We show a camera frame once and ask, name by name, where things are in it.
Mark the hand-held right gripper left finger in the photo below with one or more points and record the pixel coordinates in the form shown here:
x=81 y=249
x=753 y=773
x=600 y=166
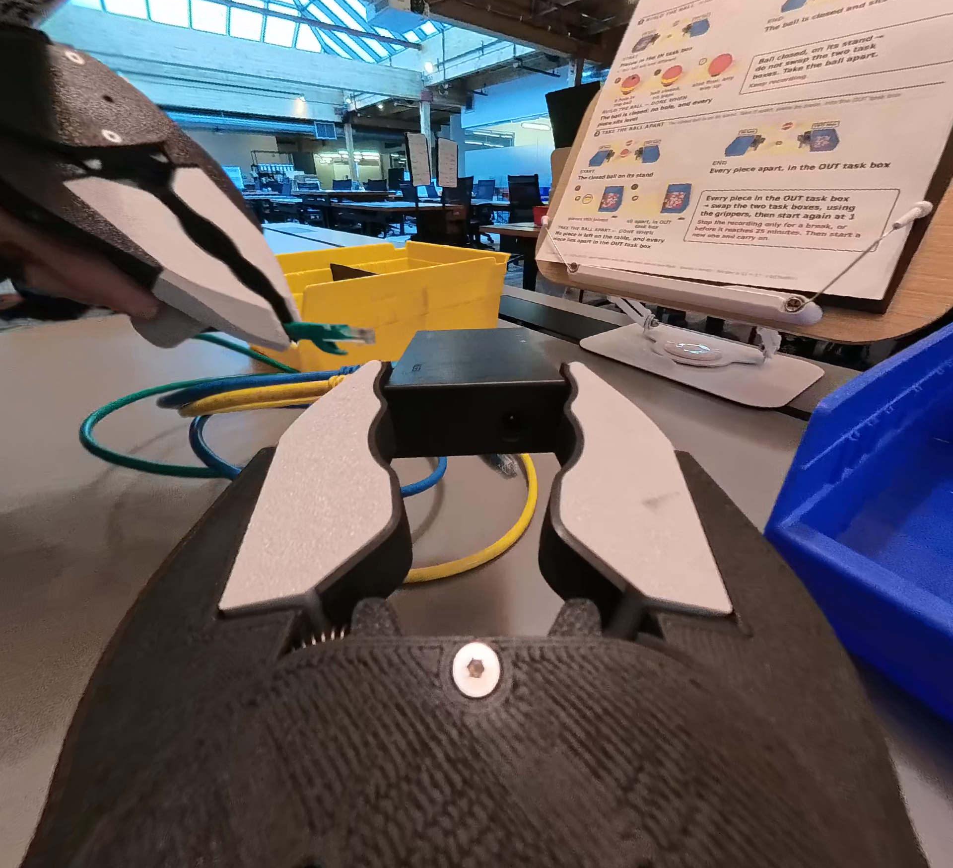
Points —
x=313 y=495

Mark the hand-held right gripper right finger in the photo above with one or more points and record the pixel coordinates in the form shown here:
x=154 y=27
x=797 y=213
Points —
x=633 y=503

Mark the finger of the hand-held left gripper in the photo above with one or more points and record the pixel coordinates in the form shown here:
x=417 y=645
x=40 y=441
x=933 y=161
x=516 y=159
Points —
x=238 y=242
x=134 y=220

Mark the yellow plastic bin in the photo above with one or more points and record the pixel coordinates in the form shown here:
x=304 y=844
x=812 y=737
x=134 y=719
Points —
x=417 y=302

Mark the black network switch box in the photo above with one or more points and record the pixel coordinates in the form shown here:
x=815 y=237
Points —
x=476 y=369

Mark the blue plastic bin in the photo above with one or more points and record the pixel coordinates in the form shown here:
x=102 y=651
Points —
x=878 y=510

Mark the person's left hand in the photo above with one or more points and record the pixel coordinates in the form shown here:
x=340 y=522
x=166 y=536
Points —
x=67 y=268

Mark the white notice board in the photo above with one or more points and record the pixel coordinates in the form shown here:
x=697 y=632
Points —
x=447 y=162
x=418 y=159

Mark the background wooden desk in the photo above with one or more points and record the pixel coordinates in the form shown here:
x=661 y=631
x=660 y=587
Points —
x=510 y=231

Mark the ceiling projector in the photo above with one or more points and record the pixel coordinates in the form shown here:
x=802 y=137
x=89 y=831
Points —
x=397 y=10

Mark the black office chair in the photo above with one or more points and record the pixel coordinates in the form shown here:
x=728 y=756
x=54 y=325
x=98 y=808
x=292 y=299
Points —
x=523 y=197

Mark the instruction sheet on wooden stand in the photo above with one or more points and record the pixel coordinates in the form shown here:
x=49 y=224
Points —
x=916 y=302

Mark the black monitor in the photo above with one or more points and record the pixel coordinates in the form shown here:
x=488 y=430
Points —
x=573 y=116

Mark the printed instruction sheet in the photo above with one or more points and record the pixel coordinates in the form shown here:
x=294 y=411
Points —
x=744 y=138

